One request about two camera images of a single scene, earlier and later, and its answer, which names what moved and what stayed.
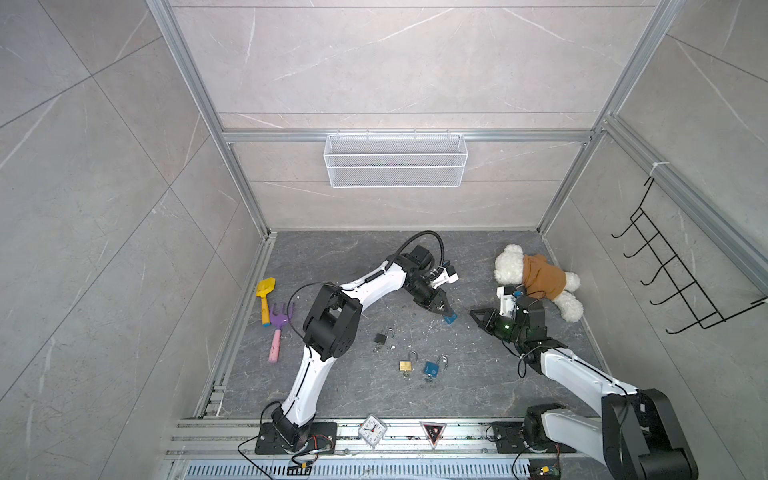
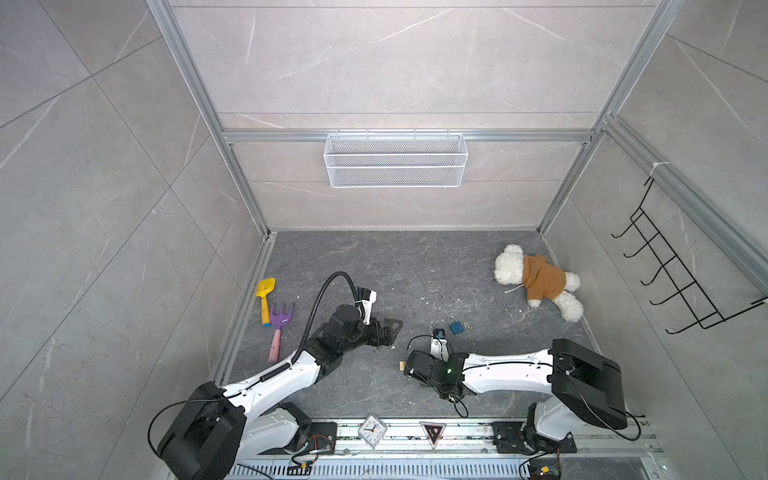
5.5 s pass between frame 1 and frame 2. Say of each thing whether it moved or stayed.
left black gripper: moved
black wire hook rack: stayed
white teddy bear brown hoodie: stayed
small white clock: stayed
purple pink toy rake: stayed
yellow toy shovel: stayed
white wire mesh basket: stayed
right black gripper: moved
